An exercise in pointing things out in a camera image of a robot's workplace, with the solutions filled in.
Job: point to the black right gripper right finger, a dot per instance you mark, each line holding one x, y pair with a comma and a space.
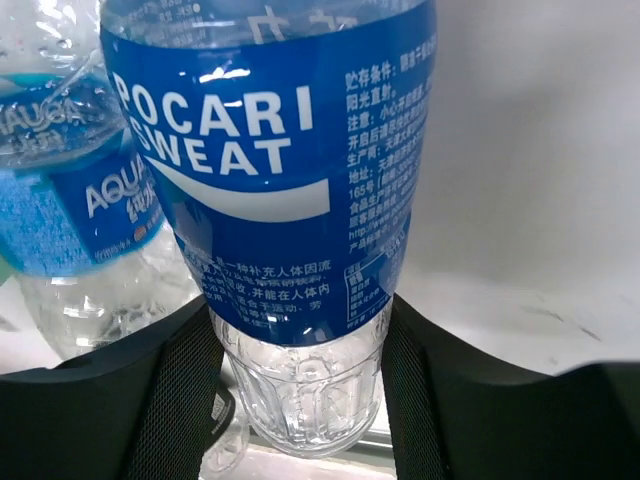
456, 412

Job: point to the Pocari Sweat blue bottle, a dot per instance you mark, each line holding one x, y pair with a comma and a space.
286, 141

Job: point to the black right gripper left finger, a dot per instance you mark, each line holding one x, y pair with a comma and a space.
147, 406

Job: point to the Aquarius blue label bottle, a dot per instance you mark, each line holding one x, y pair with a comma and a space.
81, 224

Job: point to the aluminium table edge rail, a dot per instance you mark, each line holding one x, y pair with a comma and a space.
368, 457

